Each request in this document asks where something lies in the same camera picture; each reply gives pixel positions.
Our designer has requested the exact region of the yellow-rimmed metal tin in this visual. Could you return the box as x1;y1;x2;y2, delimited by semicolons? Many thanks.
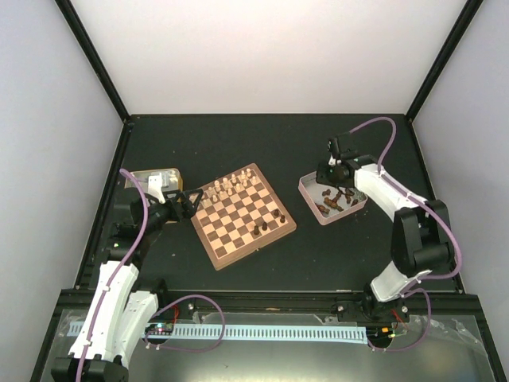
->
131;168;183;193

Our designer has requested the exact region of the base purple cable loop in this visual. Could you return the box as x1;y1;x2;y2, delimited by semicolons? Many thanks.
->
145;294;227;353

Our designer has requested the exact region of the light blue cable duct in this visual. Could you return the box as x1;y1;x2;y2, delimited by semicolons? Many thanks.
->
141;324;367;345

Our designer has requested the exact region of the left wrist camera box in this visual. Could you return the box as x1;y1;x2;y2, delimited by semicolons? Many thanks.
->
147;171;169;204

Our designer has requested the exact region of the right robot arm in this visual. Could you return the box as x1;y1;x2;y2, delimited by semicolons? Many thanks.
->
316;156;461;322

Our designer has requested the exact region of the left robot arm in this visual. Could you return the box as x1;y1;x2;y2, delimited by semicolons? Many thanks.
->
51;188;204;381

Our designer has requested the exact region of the white chess pieces row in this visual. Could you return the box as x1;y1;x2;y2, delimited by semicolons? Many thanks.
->
200;168;260;209

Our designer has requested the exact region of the pink-rimmed metal tin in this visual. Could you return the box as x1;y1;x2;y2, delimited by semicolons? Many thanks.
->
298;173;367;226

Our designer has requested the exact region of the wooden chess board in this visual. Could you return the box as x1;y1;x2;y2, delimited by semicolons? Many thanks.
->
192;163;297;271

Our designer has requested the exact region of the small circuit board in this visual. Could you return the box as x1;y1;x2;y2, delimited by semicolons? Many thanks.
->
146;322;173;336

